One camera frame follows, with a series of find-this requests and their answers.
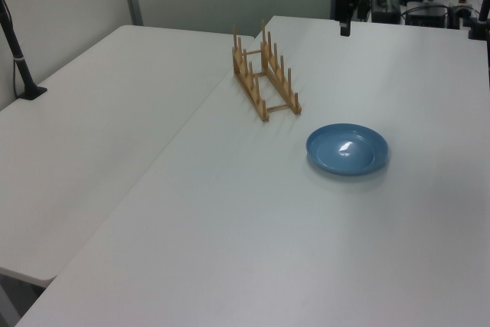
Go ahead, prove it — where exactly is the blue round plate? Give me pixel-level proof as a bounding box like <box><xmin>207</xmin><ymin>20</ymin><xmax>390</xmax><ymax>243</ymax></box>
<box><xmin>305</xmin><ymin>123</ymin><xmax>390</xmax><ymax>177</ymax></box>

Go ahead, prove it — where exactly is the wooden plate rack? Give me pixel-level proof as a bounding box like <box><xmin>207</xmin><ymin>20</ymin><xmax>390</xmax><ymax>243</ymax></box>
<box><xmin>230</xmin><ymin>19</ymin><xmax>303</xmax><ymax>123</ymax></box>

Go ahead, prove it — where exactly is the dark device with green light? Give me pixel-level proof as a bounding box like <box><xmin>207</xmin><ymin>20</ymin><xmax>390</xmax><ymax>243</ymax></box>
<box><xmin>371</xmin><ymin>0</ymin><xmax>402</xmax><ymax>23</ymax></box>

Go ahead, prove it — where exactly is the black electronics box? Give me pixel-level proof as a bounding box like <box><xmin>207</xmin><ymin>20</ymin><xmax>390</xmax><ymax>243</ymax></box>
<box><xmin>404</xmin><ymin>4</ymin><xmax>449</xmax><ymax>28</ymax></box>

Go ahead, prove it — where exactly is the black clamp-mounted pole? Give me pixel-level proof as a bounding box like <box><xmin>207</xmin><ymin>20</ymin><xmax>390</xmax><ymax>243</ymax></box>
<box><xmin>467</xmin><ymin>0</ymin><xmax>490</xmax><ymax>41</ymax></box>

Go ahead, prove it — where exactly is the black camera stand pole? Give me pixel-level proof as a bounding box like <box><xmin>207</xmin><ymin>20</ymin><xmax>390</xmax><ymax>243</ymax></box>
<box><xmin>0</xmin><ymin>0</ymin><xmax>48</xmax><ymax>102</ymax></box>

